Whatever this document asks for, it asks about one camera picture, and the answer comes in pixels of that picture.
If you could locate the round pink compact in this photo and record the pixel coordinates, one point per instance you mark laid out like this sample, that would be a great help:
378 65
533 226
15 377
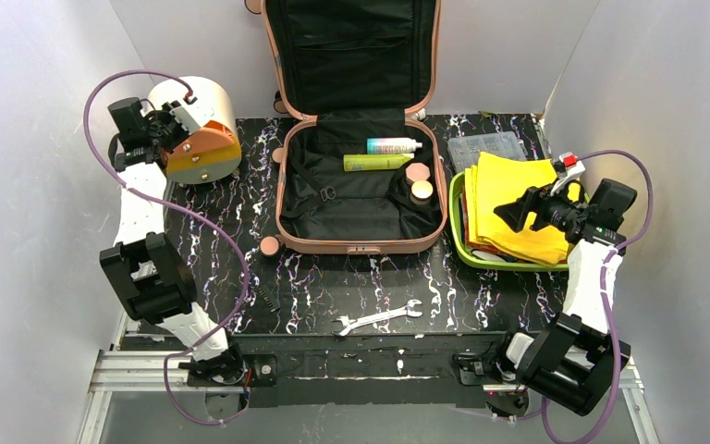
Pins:
417 171

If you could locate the round copper compact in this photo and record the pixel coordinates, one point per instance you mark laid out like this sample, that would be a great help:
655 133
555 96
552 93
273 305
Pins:
421 192

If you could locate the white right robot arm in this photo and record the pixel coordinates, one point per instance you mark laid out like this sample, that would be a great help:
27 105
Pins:
571 360

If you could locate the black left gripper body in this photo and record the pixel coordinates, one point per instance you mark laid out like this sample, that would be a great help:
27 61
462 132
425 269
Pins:
163 131

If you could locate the pink hard-shell suitcase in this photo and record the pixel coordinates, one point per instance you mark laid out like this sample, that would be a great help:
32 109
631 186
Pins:
349 71

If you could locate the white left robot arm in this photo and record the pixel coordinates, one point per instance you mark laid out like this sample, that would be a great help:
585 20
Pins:
143 267

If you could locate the red snack packet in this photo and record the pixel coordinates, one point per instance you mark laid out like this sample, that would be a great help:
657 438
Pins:
470 221

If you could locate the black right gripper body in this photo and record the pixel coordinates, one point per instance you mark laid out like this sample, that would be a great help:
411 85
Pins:
532 204

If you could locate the teal pink tube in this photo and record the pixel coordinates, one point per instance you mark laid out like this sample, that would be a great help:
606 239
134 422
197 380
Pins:
396 145

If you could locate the cream cylindrical drum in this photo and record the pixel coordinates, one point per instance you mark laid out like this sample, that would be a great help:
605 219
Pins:
213 152

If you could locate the yellow snack packet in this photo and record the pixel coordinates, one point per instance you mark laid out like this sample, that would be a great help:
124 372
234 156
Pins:
495 181

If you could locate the green plastic tray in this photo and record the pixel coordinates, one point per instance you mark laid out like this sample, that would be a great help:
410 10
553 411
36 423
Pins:
455 217

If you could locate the black spring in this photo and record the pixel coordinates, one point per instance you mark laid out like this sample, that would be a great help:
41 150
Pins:
270 301

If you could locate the clear plastic screw box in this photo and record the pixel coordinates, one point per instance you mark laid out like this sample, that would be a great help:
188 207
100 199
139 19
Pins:
465 151

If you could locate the aluminium frame rail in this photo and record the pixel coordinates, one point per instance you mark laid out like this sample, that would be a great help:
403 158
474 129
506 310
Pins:
133 371

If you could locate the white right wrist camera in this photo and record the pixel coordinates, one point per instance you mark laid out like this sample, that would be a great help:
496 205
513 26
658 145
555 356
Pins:
568 167

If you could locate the white printed garment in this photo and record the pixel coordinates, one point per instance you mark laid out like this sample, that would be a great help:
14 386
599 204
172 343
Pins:
491 257

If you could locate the silver open-end wrench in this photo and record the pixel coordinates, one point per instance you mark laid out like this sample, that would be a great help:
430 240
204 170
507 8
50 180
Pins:
409 309

